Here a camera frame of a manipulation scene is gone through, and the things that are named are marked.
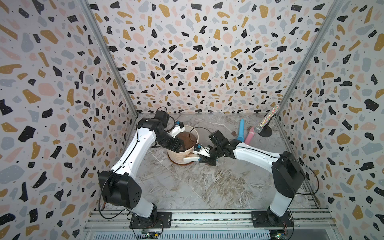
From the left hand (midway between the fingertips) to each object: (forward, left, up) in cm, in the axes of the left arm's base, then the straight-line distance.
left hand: (181, 147), depth 78 cm
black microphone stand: (+26, -60, -20) cm, 68 cm away
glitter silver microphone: (+22, -53, -3) cm, 58 cm away
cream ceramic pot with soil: (+14, -4, -10) cm, 17 cm away
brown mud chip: (+25, -35, -21) cm, 48 cm away
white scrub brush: (-2, -5, -7) cm, 9 cm away
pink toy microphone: (+21, -46, -19) cm, 54 cm away
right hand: (-1, -10, -11) cm, 15 cm away
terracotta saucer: (0, +4, -17) cm, 17 cm away
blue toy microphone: (+19, -39, -17) cm, 47 cm away
